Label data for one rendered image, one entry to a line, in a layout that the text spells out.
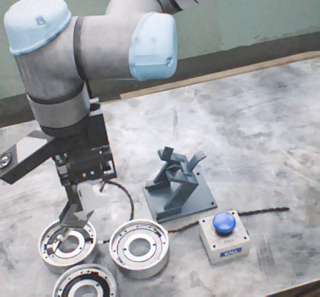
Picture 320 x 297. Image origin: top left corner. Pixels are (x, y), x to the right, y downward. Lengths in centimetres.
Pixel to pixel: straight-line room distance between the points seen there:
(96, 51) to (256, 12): 211
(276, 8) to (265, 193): 180
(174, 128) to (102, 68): 57
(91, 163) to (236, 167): 42
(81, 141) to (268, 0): 204
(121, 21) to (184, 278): 47
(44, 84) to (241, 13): 207
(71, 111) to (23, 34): 12
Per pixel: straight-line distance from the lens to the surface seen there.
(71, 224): 77
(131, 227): 85
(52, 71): 54
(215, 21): 251
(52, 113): 58
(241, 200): 92
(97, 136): 64
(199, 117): 110
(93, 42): 52
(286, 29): 274
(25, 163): 66
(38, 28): 52
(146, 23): 52
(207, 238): 81
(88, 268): 82
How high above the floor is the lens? 151
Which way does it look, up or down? 43 degrees down
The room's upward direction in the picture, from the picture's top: 6 degrees counter-clockwise
